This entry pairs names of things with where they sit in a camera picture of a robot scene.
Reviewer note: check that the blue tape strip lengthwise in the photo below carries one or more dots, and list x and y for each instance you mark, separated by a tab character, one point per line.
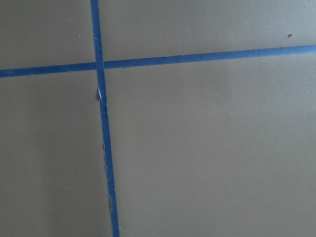
108	160

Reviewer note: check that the blue tape strip crosswise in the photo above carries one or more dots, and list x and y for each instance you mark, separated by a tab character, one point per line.
152	61

